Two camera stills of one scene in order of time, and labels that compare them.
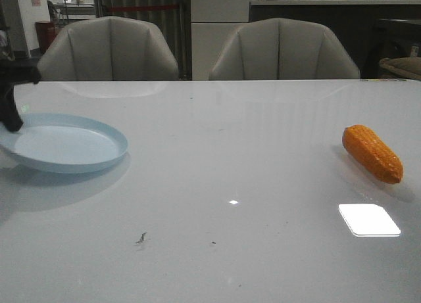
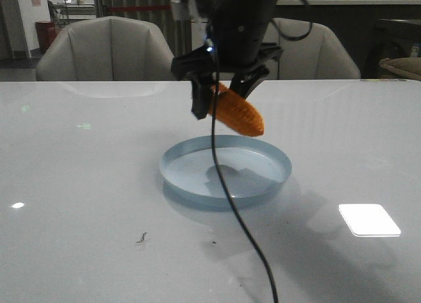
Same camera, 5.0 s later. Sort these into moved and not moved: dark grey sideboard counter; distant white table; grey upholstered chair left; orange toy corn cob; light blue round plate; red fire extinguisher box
Moved: orange toy corn cob; light blue round plate
Not moved: distant white table; dark grey sideboard counter; red fire extinguisher box; grey upholstered chair left
